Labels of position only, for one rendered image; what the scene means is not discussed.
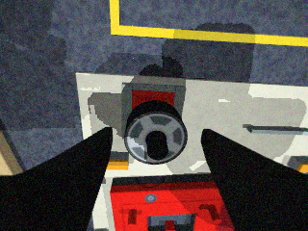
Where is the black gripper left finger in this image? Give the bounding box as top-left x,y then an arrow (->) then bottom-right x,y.
0,127 -> 113,231

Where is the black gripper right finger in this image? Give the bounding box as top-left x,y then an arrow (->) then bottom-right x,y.
201,129 -> 308,231

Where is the yellow rectangular tape outline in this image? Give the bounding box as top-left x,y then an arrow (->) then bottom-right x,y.
110,0 -> 308,46

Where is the tan wooden stick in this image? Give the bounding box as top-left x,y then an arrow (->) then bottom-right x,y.
0,131 -> 23,175

